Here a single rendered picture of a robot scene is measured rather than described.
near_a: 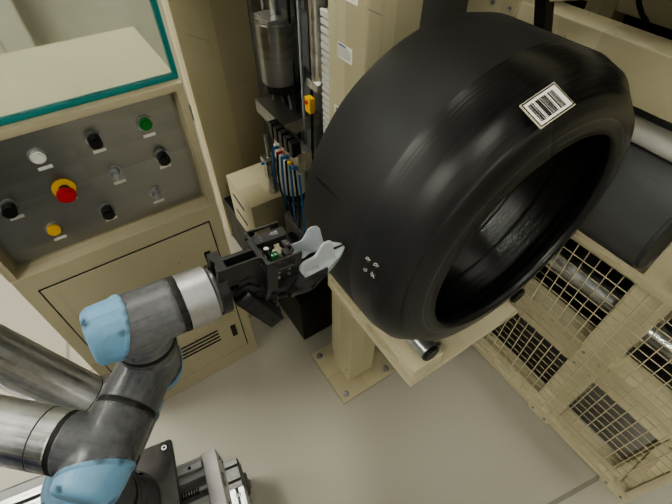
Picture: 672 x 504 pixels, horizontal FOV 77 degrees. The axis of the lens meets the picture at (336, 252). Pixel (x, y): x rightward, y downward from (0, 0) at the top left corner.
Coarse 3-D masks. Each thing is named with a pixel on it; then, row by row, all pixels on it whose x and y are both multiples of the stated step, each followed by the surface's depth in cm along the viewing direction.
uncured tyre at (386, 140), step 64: (384, 64) 63; (448, 64) 58; (512, 64) 55; (576, 64) 56; (384, 128) 60; (448, 128) 54; (512, 128) 53; (576, 128) 57; (320, 192) 69; (384, 192) 59; (448, 192) 54; (512, 192) 104; (576, 192) 91; (384, 256) 60; (448, 256) 60; (512, 256) 102; (384, 320) 71; (448, 320) 83
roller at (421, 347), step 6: (408, 342) 94; (414, 342) 92; (420, 342) 92; (426, 342) 91; (432, 342) 92; (414, 348) 93; (420, 348) 91; (426, 348) 90; (432, 348) 90; (438, 348) 92; (420, 354) 91; (426, 354) 90; (432, 354) 91; (426, 360) 92
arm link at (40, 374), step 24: (0, 336) 67; (24, 336) 72; (0, 360) 66; (24, 360) 69; (48, 360) 72; (0, 384) 68; (24, 384) 69; (48, 384) 71; (72, 384) 74; (96, 384) 78
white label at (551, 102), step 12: (552, 84) 53; (540, 96) 53; (552, 96) 53; (564, 96) 53; (528, 108) 52; (540, 108) 52; (552, 108) 52; (564, 108) 52; (540, 120) 52; (552, 120) 52
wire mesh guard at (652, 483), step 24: (576, 240) 103; (552, 264) 113; (624, 264) 96; (648, 288) 92; (552, 336) 125; (504, 360) 149; (600, 360) 113; (624, 360) 106; (552, 384) 134; (648, 480) 117
